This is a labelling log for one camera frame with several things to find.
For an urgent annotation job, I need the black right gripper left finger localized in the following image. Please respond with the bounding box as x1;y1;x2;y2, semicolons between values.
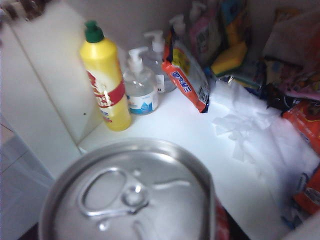
23;226;42;240

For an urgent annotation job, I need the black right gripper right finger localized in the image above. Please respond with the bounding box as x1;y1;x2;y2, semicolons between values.
224;212;251;240

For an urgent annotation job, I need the red beverage can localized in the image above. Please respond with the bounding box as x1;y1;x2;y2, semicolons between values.
37;136;232;240

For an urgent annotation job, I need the white cabinet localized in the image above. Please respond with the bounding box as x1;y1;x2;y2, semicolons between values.
0;0;320;240

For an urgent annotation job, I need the orange snack packet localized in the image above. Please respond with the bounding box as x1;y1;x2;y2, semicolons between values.
292;167;320;218

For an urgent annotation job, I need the white crumpled plastic bag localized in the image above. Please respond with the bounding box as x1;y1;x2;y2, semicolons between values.
209;79;320;226

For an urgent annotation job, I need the orange cartoon snack bag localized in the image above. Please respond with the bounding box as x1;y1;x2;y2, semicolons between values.
282;99;320;151

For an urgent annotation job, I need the black snack packet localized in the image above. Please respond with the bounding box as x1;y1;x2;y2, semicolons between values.
264;82;298;111

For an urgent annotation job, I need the green sponge pack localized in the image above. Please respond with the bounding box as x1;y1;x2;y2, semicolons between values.
219;72;263;91

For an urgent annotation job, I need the pink snack bag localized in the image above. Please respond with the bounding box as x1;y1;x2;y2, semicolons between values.
284;72;320;101

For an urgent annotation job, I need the orange bag blue lettering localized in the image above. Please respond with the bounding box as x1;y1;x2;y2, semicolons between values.
161;26;211;115

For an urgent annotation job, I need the clear pump bottle blue label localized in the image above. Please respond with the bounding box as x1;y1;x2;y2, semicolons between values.
122;46;160;116

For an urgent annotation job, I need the yellow detergent bottle green cap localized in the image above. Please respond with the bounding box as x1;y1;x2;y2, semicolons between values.
79;20;133;133

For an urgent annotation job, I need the pink refill pouch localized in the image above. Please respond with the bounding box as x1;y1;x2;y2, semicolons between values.
188;0;223;68

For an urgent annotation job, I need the clear pump bottle plain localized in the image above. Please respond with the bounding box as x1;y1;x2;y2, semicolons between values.
143;30;177;93

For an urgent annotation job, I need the translucent plastic bag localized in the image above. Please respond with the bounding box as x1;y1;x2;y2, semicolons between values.
262;9;320;66

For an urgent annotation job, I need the white pump bottle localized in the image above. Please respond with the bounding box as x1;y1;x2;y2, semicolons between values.
169;14;187;42

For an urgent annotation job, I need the yellow sponge brush blue handle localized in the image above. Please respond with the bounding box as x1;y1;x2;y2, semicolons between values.
211;0;251;76

